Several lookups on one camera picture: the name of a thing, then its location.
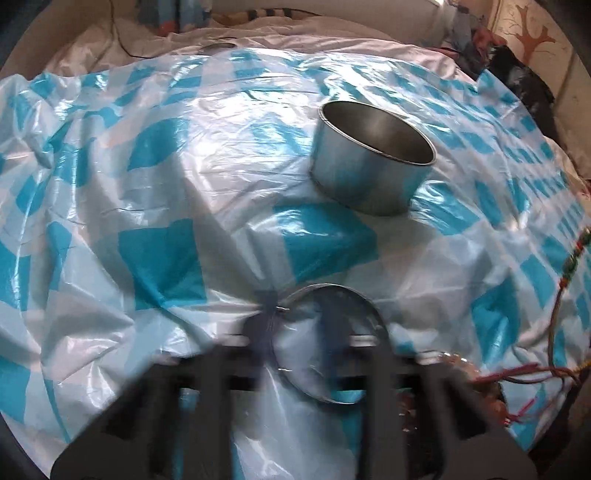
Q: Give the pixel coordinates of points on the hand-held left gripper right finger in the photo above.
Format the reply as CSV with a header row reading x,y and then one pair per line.
x,y
397,383

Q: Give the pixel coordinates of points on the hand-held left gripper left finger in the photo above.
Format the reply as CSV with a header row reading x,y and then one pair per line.
x,y
210,369

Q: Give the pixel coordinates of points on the round metal tin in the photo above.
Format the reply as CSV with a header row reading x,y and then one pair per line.
x,y
360,177

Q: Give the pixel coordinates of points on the blue white checkered plastic sheet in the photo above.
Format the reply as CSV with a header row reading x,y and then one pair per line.
x,y
161,207

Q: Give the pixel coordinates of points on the small round lid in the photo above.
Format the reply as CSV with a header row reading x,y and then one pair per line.
x,y
219,46

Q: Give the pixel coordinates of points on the dark clothes pile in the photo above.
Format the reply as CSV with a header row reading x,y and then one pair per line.
x,y
517,78

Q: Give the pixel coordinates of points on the blue printed pillow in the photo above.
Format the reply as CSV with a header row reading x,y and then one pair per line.
x,y
184,14

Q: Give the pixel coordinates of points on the striped cloth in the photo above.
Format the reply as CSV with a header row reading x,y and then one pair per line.
x,y
258,14

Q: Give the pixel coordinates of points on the wardrobe with tree print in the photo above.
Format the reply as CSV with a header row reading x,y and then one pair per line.
x,y
540,41

